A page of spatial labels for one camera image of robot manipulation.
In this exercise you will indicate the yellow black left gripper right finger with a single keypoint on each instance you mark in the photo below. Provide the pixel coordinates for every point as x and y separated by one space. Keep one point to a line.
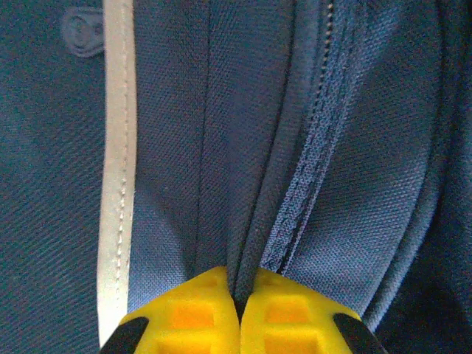
291 321

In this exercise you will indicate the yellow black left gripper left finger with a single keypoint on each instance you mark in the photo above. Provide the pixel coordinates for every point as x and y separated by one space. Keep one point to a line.
191 321

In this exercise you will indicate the navy blue backpack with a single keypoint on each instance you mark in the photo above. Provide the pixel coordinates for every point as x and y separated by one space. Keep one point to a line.
236 129

